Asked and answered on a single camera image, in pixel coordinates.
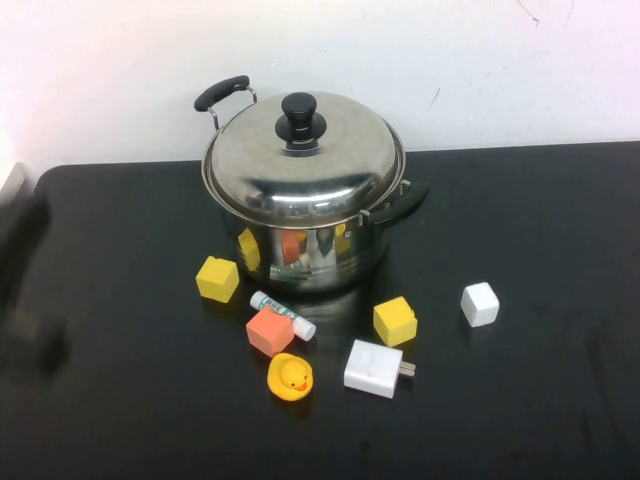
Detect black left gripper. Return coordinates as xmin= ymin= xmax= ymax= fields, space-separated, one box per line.
xmin=0 ymin=195 xmax=69 ymax=379

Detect yellow rubber duck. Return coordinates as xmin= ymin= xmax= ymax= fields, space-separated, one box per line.
xmin=266 ymin=352 xmax=315 ymax=403

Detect orange foam cube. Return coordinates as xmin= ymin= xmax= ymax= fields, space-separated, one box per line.
xmin=244 ymin=306 xmax=296 ymax=359

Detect white glue stick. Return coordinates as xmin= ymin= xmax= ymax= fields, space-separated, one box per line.
xmin=249 ymin=291 xmax=318 ymax=343

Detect stainless steel lid black knob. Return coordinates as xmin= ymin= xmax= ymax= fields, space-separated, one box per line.
xmin=201 ymin=91 xmax=407 ymax=224

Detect yellow foam cube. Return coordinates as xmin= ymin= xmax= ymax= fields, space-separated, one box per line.
xmin=194 ymin=255 xmax=241 ymax=304
xmin=372 ymin=295 xmax=419 ymax=348

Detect stainless steel pot black handles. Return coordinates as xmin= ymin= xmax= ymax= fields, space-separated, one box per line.
xmin=193 ymin=74 xmax=431 ymax=295

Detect grey metal rail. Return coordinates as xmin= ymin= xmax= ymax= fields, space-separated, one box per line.
xmin=0 ymin=162 xmax=30 ymax=206

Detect white plug charger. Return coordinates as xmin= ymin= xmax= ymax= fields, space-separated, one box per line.
xmin=343 ymin=339 xmax=417 ymax=400

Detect white foam cube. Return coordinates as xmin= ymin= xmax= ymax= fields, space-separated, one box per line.
xmin=460 ymin=281 xmax=501 ymax=328

